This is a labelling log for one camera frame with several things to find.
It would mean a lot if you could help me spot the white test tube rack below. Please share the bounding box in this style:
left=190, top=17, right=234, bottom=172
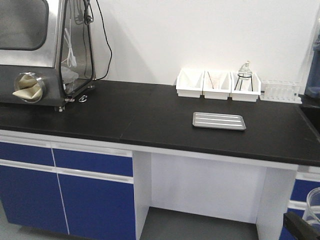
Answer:
left=260, top=80, right=302, bottom=104

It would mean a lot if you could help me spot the black wire tripod stand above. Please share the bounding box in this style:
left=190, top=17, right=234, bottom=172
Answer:
left=234, top=74, right=253, bottom=92

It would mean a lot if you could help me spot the blue water jug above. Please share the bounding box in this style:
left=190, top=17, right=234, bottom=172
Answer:
left=304, top=16, right=320, bottom=99

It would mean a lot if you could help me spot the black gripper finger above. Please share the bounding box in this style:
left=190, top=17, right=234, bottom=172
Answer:
left=283, top=212, right=320, bottom=240

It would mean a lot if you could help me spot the glass alcohol lamp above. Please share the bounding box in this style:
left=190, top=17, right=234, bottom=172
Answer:
left=238, top=60, right=253, bottom=78

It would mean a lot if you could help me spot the white left storage bin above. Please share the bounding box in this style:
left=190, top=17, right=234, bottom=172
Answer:
left=176, top=68, right=204, bottom=98

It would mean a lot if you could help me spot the white middle storage bin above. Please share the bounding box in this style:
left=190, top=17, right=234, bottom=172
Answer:
left=202, top=70, right=232, bottom=100

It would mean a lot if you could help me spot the silver metal tray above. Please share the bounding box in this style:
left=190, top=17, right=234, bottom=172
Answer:
left=192, top=112, right=247, bottom=131

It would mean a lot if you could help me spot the white right storage bin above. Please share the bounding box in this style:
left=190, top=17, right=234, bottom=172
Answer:
left=230, top=72, right=262, bottom=102

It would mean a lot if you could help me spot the steel glove box chamber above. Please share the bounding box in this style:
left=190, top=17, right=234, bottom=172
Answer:
left=0, top=0, right=96, bottom=111

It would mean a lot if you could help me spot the white storage bin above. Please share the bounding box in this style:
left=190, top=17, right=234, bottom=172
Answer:
left=176, top=68, right=204, bottom=98
left=202, top=70, right=232, bottom=100
left=230, top=72, right=262, bottom=102

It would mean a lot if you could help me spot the cream rubber glove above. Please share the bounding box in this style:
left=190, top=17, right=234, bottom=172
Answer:
left=12, top=74, right=43, bottom=102

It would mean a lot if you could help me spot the black power cable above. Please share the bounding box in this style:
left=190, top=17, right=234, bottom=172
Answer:
left=82, top=0, right=113, bottom=81

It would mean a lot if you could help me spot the blue white lab cabinet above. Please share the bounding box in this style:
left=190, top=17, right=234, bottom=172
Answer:
left=0, top=129, right=320, bottom=240

